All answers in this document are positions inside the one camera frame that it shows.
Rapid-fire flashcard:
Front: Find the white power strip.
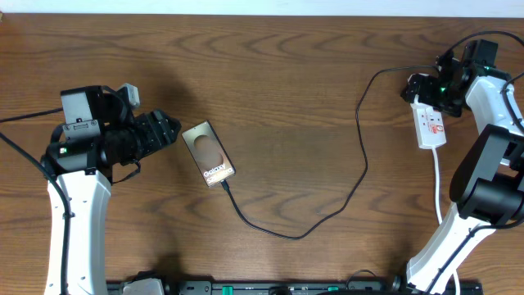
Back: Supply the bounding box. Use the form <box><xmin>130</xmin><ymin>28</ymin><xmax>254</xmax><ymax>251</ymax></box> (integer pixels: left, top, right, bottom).
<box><xmin>410</xmin><ymin>95</ymin><xmax>446</xmax><ymax>150</ymax></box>

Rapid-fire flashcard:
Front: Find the black USB charging cable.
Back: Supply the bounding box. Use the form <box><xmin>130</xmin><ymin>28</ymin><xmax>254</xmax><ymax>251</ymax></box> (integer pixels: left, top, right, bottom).
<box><xmin>220</xmin><ymin>65</ymin><xmax>441</xmax><ymax>241</ymax></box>

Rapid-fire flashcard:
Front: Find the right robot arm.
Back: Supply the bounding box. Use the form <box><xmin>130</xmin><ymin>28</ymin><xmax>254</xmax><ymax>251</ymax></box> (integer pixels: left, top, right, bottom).
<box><xmin>401</xmin><ymin>33</ymin><xmax>523</xmax><ymax>294</ymax></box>

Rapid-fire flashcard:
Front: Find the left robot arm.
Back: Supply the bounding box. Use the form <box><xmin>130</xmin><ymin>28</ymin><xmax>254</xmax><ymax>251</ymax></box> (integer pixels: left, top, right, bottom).
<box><xmin>41</xmin><ymin>84</ymin><xmax>181</xmax><ymax>294</ymax></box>

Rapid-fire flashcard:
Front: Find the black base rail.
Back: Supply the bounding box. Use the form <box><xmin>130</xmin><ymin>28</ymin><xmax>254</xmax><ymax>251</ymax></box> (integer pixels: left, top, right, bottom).
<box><xmin>106</xmin><ymin>279</ymin><xmax>484</xmax><ymax>295</ymax></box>

